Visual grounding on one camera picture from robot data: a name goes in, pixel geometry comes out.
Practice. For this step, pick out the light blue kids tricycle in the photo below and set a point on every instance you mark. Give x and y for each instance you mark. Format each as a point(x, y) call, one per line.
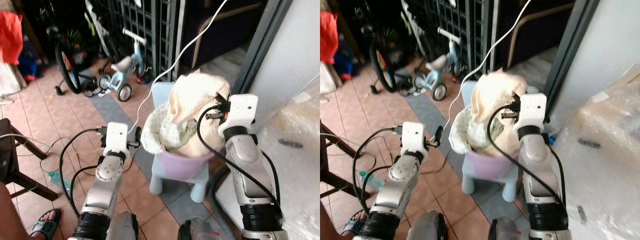
point(120, 75)
point(440, 75)

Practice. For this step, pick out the person's leg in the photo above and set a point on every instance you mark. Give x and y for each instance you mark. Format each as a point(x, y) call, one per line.
point(11, 215)
point(325, 222)

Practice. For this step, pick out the grey robot leg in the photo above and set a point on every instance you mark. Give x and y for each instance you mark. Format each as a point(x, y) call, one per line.
point(427, 227)
point(124, 227)
point(200, 230)

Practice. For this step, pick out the red cloth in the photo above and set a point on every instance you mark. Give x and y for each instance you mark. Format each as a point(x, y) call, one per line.
point(327, 37)
point(10, 37)

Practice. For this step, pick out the grey robot left leg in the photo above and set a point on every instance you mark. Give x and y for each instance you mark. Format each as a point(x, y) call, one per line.
point(124, 227)
point(427, 227)

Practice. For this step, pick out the black metal gate grille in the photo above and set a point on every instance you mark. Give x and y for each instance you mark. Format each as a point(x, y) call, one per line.
point(465, 25)
point(140, 30)

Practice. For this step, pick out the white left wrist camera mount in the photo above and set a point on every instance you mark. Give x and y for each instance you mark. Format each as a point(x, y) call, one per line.
point(116, 137)
point(413, 136)

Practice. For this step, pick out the grey robot right leg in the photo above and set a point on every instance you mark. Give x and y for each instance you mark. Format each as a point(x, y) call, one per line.
point(200, 230)

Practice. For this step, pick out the clear plastic bottle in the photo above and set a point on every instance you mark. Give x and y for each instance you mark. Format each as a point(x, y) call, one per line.
point(371, 181)
point(59, 181)

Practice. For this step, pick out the black bicycle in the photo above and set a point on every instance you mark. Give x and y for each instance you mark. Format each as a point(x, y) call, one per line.
point(382, 67)
point(66, 65)

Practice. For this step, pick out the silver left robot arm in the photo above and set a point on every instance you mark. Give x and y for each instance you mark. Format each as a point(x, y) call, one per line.
point(104, 182)
point(397, 182)

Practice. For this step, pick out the dark wooden stool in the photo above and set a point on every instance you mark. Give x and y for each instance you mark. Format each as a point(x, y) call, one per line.
point(330, 165)
point(10, 150)

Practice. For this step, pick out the white bag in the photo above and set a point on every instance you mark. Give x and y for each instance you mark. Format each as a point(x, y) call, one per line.
point(326, 80)
point(9, 80)

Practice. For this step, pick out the grey floor mat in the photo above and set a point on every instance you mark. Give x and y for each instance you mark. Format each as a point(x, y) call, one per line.
point(117, 112)
point(427, 115)

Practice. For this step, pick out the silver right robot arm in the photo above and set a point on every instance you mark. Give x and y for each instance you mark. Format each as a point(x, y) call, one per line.
point(542, 172)
point(250, 175)

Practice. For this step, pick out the cream towel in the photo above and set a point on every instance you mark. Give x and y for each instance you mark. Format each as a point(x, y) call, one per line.
point(192, 95)
point(492, 95)

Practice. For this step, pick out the plastic covered washing machine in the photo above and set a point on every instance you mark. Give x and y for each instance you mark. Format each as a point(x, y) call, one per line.
point(605, 160)
point(295, 170)

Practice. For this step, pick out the purple plastic basin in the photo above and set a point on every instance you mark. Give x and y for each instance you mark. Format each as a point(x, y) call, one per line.
point(182, 165)
point(487, 165)

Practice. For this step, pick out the pale green white cloth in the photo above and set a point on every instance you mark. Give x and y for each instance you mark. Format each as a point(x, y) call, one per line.
point(462, 131)
point(162, 131)

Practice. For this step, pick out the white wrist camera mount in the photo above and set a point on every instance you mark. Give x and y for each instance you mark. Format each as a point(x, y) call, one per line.
point(116, 137)
point(413, 136)
point(531, 111)
point(241, 111)

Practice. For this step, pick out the light blue child chair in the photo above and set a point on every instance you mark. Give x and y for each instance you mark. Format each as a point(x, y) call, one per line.
point(467, 92)
point(161, 95)

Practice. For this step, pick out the person's foot in sandal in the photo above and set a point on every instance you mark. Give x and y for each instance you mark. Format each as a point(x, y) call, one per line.
point(46, 224)
point(354, 224)

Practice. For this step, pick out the blue toy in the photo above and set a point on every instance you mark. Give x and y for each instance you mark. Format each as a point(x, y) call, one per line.
point(344, 65)
point(29, 67)

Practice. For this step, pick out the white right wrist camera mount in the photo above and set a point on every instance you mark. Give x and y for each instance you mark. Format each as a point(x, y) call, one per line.
point(241, 111)
point(531, 111)

